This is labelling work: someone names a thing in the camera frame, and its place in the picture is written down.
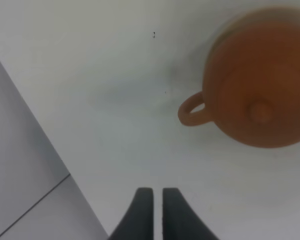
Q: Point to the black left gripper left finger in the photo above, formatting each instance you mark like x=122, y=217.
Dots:
x=138, y=221

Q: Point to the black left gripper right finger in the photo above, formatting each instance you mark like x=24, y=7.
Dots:
x=179, y=221

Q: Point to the brown clay teapot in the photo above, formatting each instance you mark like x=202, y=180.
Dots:
x=251, y=80

